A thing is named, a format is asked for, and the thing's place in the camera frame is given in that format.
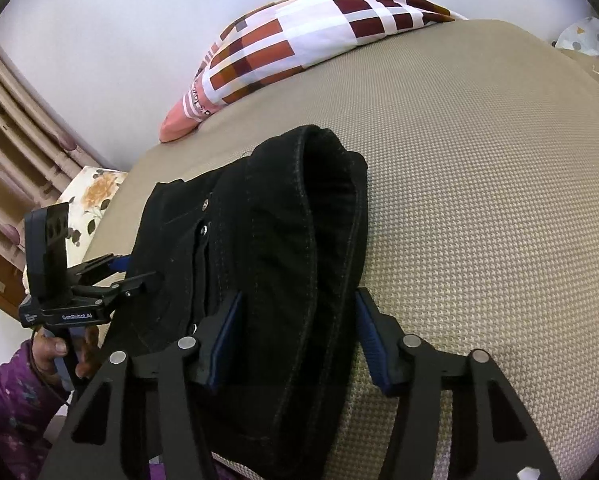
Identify person's purple clothing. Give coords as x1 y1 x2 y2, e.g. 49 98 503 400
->
146 460 240 480

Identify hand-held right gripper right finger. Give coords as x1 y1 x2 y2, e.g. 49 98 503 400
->
354 287 563 480

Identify pink beige curtain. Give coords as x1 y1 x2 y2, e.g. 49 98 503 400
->
0 37 115 266

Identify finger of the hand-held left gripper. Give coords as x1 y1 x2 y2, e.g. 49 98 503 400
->
72 271 160 306
74 255 132 286

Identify floral pillow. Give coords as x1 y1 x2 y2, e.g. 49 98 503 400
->
22 166 129 296

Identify black pants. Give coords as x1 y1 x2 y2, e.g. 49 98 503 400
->
99 124 370 478

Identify person's left forearm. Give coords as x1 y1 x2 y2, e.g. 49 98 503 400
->
0 340 80 480

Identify beige mattress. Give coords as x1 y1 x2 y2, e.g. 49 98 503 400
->
82 19 599 480

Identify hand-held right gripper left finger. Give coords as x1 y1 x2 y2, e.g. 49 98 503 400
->
39 290 245 480

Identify person's left hand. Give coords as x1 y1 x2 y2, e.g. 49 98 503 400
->
29 325 102 386

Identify checkered pink pillow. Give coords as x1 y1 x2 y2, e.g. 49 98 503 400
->
159 0 467 143

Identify white patterned cloth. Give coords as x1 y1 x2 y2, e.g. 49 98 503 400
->
554 16 599 66

